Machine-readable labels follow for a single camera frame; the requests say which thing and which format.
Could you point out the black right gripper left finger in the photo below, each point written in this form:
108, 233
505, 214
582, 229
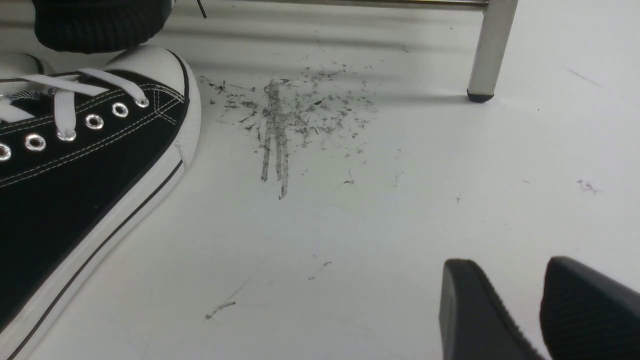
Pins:
474, 324

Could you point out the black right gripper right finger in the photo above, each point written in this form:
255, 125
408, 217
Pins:
586, 315

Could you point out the stainless steel shoe rack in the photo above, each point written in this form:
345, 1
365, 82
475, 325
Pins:
498, 18

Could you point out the black white lace-up sneaker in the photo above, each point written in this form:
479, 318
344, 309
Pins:
85, 156

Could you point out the black knit sneaker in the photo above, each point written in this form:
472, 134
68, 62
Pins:
98, 26

